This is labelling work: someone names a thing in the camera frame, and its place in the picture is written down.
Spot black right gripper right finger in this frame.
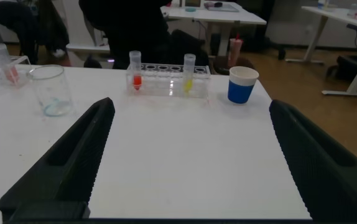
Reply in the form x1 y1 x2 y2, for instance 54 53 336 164
269 99 357 222

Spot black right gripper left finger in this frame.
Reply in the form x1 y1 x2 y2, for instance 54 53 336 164
0 96 116 222

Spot red pigment test tube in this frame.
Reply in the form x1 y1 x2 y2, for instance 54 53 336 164
129 50 143 91

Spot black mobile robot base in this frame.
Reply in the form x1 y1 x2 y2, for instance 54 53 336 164
326 54 357 88

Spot clear glass beaker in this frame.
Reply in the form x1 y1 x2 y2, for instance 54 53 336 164
27 64 75 118

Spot pink pigment test tube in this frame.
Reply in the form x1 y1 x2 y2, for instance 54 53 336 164
0 43 20 85

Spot yellow pigment test tube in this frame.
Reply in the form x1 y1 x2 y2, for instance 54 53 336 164
183 53 197 93

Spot blue white paper cup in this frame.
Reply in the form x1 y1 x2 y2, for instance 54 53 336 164
227 65 259 105

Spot brown cushioned stool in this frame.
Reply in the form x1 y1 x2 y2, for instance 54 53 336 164
213 55 256 76

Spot person in black sweater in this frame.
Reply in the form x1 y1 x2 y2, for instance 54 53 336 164
78 0 173 70

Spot drink cup with red straw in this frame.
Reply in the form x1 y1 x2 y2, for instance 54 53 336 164
228 33 244 68

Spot white desk with T-legs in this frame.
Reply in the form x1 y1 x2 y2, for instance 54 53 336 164
285 5 357 98

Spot white rectangular desk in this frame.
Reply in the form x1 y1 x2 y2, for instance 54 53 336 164
160 0 267 58

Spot grey flat tray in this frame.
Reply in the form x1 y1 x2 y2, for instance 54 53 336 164
203 1 240 13

